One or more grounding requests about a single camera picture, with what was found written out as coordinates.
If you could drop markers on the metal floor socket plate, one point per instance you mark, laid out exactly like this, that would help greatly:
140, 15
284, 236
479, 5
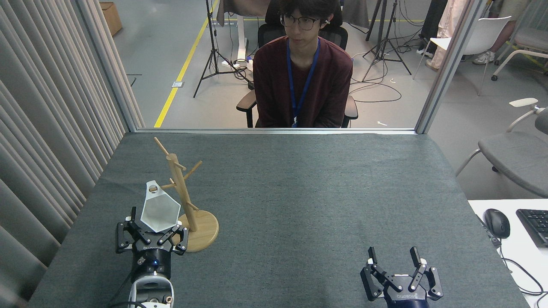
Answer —
178, 84

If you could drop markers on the silver frame rail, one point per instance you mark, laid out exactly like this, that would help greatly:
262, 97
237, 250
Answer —
214, 131

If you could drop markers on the black computer mouse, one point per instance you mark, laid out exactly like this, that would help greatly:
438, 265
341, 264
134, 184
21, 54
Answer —
497, 223

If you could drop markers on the background person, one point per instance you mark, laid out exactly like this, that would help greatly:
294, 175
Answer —
445, 21
513, 8

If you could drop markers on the white desk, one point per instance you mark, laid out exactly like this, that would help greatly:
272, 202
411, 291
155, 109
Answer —
522, 265

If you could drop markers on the wooden cup rack stand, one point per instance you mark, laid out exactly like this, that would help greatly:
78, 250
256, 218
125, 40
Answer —
203, 233

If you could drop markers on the black office chair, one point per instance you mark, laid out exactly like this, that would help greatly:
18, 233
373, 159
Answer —
247, 102

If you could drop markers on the white standing desk frame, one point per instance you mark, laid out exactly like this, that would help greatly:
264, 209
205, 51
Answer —
241, 38

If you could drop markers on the cardboard box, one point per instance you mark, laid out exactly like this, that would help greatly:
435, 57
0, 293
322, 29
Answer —
111, 17

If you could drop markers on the black tripod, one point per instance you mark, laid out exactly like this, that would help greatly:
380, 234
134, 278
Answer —
211, 42
386, 42

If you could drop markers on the silver frame post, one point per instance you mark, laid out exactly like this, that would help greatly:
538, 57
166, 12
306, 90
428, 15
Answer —
107, 64
447, 85

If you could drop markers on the black glasses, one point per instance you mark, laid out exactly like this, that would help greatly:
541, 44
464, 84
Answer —
299, 22

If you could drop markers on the grey pleated curtain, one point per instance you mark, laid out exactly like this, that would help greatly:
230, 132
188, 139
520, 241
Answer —
43, 107

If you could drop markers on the grey chair with white frame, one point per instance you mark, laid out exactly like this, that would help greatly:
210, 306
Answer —
513, 158
531, 38

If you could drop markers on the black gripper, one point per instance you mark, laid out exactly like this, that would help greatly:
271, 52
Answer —
152, 259
406, 295

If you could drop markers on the white hexagonal cup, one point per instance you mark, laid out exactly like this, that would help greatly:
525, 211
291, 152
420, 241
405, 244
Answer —
160, 211

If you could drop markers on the white plastic chair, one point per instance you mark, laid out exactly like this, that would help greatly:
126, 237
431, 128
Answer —
488, 36

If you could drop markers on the black keyboard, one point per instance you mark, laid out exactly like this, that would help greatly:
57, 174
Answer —
536, 224

